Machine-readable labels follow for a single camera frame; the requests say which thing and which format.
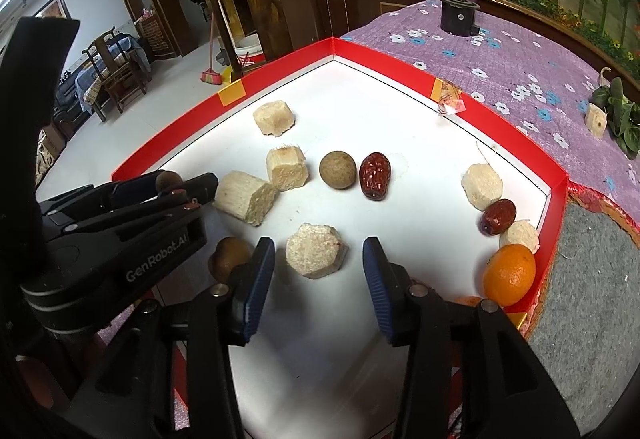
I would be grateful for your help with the clear plastic wrapper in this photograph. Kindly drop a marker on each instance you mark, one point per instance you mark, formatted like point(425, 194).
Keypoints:
point(450, 99)

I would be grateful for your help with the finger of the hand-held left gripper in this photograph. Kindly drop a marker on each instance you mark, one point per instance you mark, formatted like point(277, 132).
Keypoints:
point(200, 189)
point(132, 186)

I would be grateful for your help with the red shallow box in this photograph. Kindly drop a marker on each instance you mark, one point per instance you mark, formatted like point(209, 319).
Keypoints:
point(400, 129)

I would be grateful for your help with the broom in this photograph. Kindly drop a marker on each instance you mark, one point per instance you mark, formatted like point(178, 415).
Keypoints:
point(212, 69)

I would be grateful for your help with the large orange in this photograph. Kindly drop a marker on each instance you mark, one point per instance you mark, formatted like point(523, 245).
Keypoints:
point(509, 274)

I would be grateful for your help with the black round holder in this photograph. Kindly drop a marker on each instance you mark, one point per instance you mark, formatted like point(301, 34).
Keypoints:
point(457, 16)

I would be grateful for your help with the grey mat with red trim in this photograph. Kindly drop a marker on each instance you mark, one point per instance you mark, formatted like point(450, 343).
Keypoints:
point(590, 294)

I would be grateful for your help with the framed wall picture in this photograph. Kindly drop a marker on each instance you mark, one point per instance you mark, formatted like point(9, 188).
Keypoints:
point(50, 6)

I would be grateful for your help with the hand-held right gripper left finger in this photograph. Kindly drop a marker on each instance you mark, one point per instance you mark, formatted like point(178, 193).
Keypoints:
point(257, 291)

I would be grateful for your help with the white bucket with red band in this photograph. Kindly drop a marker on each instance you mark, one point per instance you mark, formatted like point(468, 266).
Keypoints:
point(248, 51)

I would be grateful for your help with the bok choy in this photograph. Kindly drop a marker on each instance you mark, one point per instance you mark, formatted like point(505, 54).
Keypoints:
point(622, 119)

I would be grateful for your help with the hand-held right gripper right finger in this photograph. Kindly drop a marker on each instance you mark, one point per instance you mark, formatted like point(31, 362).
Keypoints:
point(377, 291)

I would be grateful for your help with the purple floral tablecloth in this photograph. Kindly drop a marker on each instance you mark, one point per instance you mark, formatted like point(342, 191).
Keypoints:
point(500, 69)

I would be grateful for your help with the red date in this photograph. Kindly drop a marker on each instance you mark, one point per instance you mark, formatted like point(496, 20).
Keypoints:
point(498, 216)
point(375, 175)

